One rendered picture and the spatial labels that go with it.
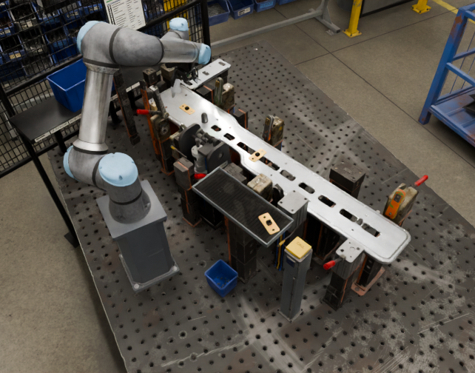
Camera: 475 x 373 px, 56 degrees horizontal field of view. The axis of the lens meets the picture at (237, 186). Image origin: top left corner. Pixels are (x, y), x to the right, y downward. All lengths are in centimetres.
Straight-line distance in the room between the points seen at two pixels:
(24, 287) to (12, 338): 32
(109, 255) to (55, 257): 102
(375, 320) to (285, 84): 157
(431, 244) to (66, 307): 199
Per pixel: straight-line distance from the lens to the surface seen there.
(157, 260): 185
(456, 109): 385
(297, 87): 285
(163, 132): 214
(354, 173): 189
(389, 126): 378
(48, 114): 234
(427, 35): 501
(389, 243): 174
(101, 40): 151
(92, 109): 157
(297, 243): 148
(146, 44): 149
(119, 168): 152
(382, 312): 193
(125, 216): 163
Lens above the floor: 238
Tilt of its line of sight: 49 degrees down
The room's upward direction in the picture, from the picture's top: 2 degrees counter-clockwise
